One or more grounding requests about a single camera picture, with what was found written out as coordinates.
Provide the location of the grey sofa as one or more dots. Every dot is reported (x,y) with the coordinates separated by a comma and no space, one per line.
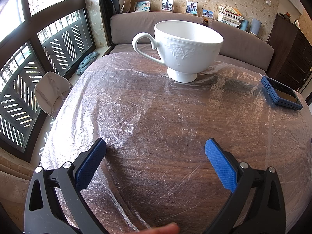
(126,29)

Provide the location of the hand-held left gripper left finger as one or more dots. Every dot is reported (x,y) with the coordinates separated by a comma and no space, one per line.
(89,165)

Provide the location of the stack of books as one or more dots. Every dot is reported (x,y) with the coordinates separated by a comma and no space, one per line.
(229,15)

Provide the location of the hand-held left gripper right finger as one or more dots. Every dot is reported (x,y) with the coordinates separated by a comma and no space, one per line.
(220,165)

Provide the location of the white ceramic cup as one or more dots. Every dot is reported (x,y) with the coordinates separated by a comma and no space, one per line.
(190,48)

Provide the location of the upright photo frame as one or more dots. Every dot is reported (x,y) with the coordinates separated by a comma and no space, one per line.
(167,4)

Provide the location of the wooden table with plastic cover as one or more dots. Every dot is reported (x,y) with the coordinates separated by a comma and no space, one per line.
(158,114)

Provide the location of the brown sofa back cushion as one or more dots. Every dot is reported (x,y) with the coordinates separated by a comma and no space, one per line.
(243,46)

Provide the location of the teal slipper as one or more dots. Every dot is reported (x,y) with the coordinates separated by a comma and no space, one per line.
(89,59)
(82,70)

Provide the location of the window with dark frame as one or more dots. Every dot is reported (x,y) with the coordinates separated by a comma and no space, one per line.
(48,41)

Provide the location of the dark wooden dresser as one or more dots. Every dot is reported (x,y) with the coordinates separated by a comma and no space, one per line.
(292,58)

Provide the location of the wide photo frame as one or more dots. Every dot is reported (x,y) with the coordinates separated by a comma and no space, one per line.
(142,6)

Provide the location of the building photo frame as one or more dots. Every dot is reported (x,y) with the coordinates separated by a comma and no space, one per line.
(208,14)

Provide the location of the person portrait photo frame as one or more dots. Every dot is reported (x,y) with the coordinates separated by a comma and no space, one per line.
(192,7)

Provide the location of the grey upholstered chair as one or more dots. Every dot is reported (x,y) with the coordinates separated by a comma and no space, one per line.
(51,92)

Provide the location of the dark curtain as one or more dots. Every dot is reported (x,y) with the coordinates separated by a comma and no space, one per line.
(106,4)

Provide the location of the blue tablet device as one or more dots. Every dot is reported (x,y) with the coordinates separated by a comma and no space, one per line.
(282,95)

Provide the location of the grey cylinder speaker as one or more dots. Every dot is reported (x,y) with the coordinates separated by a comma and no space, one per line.
(255,26)

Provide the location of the blue cylinder container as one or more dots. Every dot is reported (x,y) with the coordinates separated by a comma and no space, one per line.
(244,25)

